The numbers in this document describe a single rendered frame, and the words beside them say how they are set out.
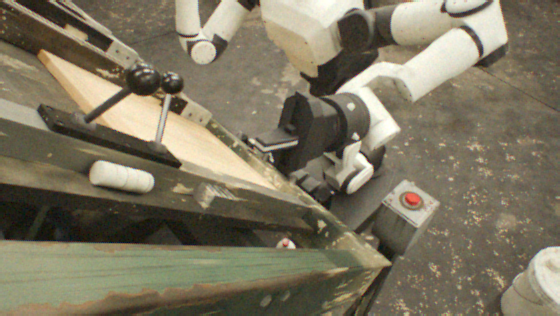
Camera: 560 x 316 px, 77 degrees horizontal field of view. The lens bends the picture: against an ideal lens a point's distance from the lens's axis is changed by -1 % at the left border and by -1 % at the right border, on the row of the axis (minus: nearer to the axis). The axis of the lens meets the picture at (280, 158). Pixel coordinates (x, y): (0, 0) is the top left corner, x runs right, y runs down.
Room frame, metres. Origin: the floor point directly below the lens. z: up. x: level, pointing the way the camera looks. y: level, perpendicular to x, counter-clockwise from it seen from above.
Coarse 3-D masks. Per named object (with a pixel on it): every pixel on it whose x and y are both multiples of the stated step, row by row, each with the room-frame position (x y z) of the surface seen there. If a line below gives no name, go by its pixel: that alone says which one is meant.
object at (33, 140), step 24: (0, 120) 0.25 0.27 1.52; (24, 120) 0.27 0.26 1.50; (0, 144) 0.25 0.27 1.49; (24, 144) 0.26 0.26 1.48; (48, 144) 0.27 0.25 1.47; (72, 144) 0.28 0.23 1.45; (72, 168) 0.27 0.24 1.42; (144, 168) 0.33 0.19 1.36; (168, 168) 0.35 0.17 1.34; (192, 168) 0.39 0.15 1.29; (192, 192) 0.36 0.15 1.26; (240, 192) 0.43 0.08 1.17; (264, 192) 0.48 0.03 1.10
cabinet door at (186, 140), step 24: (72, 72) 0.64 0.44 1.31; (72, 96) 0.53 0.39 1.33; (96, 96) 0.57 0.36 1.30; (96, 120) 0.46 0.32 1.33; (120, 120) 0.50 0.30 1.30; (144, 120) 0.60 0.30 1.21; (168, 120) 0.73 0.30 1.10; (168, 144) 0.52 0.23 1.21; (192, 144) 0.63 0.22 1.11; (216, 144) 0.78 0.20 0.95; (216, 168) 0.54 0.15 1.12; (240, 168) 0.66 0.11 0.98
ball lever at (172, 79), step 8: (168, 72) 0.45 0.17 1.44; (176, 72) 0.46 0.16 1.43; (168, 80) 0.44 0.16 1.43; (176, 80) 0.44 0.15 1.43; (160, 88) 0.44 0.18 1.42; (168, 88) 0.43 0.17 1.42; (176, 88) 0.44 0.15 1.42; (168, 96) 0.43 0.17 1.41; (168, 104) 0.42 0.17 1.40; (160, 120) 0.40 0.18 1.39; (160, 128) 0.39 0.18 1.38; (160, 136) 0.38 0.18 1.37; (152, 144) 0.36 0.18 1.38; (160, 144) 0.37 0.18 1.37; (160, 152) 0.36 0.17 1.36
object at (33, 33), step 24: (0, 0) 0.67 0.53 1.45; (0, 24) 0.66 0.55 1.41; (24, 24) 0.69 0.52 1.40; (48, 24) 0.72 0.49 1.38; (24, 48) 0.67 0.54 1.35; (48, 48) 0.70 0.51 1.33; (72, 48) 0.73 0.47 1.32; (96, 48) 0.80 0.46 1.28; (96, 72) 0.75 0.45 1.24; (120, 72) 0.79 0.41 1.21; (192, 120) 0.90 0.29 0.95
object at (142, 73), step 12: (132, 72) 0.32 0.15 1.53; (144, 72) 0.32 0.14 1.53; (156, 72) 0.33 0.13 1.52; (132, 84) 0.31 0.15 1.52; (144, 84) 0.31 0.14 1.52; (156, 84) 0.32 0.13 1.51; (120, 96) 0.32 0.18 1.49; (144, 96) 0.31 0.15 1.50; (96, 108) 0.32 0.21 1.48; (108, 108) 0.32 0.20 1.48; (72, 120) 0.31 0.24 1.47; (84, 120) 0.31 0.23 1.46
